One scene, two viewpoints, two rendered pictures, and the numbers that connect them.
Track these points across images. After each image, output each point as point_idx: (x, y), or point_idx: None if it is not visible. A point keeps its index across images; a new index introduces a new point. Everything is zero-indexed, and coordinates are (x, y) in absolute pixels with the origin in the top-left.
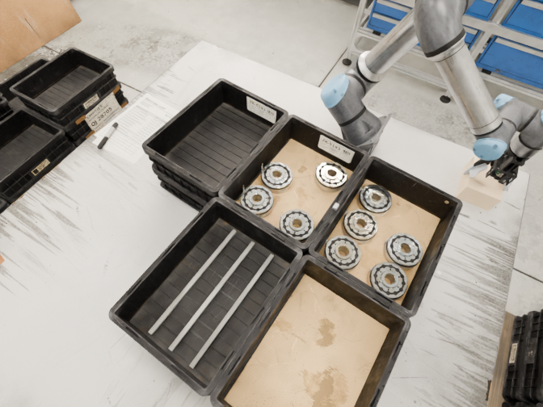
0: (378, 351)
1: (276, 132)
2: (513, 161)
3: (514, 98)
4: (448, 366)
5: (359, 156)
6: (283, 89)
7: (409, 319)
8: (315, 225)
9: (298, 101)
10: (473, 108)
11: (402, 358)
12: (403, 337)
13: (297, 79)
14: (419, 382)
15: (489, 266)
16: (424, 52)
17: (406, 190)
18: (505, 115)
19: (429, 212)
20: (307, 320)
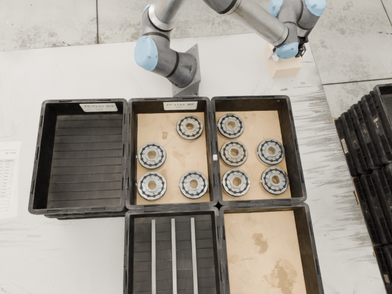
0: (296, 229)
1: (130, 124)
2: (300, 42)
3: (283, 0)
4: (329, 199)
5: (202, 102)
6: (90, 62)
7: (305, 203)
8: (204, 174)
9: (111, 66)
10: (267, 32)
11: None
12: (309, 217)
13: (95, 45)
14: (321, 221)
15: (317, 116)
16: (216, 11)
17: (247, 106)
18: (285, 19)
19: (268, 110)
20: (244, 244)
